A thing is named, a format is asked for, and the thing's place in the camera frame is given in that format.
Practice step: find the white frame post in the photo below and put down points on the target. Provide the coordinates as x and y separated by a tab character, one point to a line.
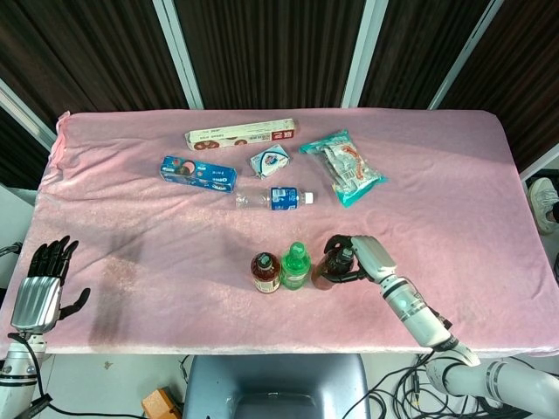
362	57
181	57
463	57

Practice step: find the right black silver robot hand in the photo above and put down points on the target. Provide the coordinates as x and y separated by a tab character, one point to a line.
373	257

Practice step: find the blue Oreo cookie box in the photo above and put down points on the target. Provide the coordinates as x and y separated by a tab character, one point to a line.
196	173

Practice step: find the long white cookie box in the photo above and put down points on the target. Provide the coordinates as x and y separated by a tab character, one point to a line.
244	135

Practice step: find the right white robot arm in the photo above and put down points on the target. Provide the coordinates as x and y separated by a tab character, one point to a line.
415	314

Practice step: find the white sneaker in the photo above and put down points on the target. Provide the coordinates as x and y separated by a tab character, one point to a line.
543	201

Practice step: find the clear water bottle blue label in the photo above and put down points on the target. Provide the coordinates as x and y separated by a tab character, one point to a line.
281	198

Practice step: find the teal snack bag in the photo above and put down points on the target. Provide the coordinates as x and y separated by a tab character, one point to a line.
345	168

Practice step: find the small white soap packet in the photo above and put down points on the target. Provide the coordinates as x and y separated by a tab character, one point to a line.
271	162

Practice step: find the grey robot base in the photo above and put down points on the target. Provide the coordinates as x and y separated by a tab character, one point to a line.
275	375

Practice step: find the orange box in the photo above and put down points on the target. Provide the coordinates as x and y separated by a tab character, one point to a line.
159	403

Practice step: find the red tea bottle with label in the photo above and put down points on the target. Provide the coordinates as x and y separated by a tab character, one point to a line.
266	277

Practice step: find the dark red bottle black cap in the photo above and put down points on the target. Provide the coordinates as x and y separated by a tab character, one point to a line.
323	279

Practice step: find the pink table cloth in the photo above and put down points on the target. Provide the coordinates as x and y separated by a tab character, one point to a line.
196	270

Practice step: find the green plastic bottle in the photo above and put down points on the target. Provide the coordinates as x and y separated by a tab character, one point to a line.
295	272

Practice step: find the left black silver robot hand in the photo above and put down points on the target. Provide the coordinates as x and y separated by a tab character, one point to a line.
35	301

